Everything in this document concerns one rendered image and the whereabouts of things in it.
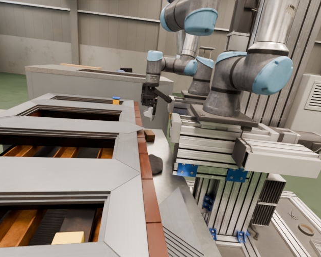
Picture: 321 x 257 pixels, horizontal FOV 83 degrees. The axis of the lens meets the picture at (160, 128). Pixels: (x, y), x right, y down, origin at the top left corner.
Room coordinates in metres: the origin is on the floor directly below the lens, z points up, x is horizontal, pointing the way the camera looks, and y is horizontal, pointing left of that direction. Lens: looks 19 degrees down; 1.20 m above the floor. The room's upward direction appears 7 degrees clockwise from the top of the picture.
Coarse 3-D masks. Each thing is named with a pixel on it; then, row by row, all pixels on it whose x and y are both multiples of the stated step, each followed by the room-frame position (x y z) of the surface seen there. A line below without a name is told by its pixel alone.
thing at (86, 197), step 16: (64, 96) 1.52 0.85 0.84; (32, 112) 1.08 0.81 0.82; (96, 112) 1.24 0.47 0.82; (112, 112) 1.27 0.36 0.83; (0, 128) 0.75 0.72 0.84; (16, 128) 0.77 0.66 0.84; (0, 192) 0.37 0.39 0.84; (16, 192) 0.37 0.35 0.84; (32, 192) 0.38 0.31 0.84; (48, 192) 0.39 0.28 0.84; (64, 192) 0.40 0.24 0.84; (80, 192) 0.41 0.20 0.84; (96, 192) 0.41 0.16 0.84
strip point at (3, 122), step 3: (12, 117) 0.89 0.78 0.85; (15, 117) 0.89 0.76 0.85; (18, 117) 0.90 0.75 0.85; (21, 117) 0.90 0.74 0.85; (0, 120) 0.83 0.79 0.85; (3, 120) 0.83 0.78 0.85; (6, 120) 0.84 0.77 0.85; (9, 120) 0.84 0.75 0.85; (12, 120) 0.85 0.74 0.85; (15, 120) 0.85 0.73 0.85; (0, 123) 0.79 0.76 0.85; (3, 123) 0.79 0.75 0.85; (6, 123) 0.80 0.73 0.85; (9, 123) 0.80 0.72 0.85; (3, 126) 0.76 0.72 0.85
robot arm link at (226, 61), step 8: (224, 56) 0.72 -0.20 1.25; (232, 56) 0.70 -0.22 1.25; (240, 56) 0.70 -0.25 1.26; (216, 64) 0.75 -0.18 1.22; (224, 64) 0.71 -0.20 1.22; (232, 64) 0.68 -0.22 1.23; (216, 72) 0.74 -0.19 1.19; (224, 72) 0.70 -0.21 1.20; (232, 72) 0.67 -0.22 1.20; (216, 80) 0.73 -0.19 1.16; (224, 80) 0.70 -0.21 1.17; (232, 80) 0.67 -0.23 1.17; (224, 88) 0.70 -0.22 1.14; (232, 88) 0.70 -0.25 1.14
